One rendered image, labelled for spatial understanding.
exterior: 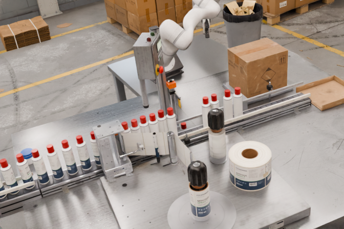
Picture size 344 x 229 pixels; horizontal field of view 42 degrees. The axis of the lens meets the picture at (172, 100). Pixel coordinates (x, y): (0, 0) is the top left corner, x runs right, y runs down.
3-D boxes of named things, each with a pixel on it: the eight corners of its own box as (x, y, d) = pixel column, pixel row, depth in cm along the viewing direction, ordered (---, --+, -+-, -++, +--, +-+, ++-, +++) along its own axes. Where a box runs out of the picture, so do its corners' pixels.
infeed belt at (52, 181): (41, 194, 228) (39, 188, 226) (39, 184, 235) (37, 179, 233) (309, 104, 273) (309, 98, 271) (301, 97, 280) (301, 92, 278)
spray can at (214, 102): (213, 128, 255) (211, 98, 244) (210, 123, 259) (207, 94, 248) (221, 126, 256) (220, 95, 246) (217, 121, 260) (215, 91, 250)
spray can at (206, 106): (206, 131, 253) (203, 100, 243) (201, 127, 257) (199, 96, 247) (213, 129, 255) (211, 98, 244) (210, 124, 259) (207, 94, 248)
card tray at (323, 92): (321, 111, 267) (322, 105, 265) (295, 92, 288) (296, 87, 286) (362, 97, 275) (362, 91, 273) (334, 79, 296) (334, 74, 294)
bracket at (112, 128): (98, 139, 213) (97, 138, 212) (92, 128, 222) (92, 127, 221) (124, 131, 217) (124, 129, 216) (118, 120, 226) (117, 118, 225)
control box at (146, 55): (137, 79, 229) (132, 46, 219) (146, 64, 243) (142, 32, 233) (156, 79, 227) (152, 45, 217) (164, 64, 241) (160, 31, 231)
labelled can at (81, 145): (83, 172, 234) (74, 140, 223) (81, 166, 238) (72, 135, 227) (92, 168, 235) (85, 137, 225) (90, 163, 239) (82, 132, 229)
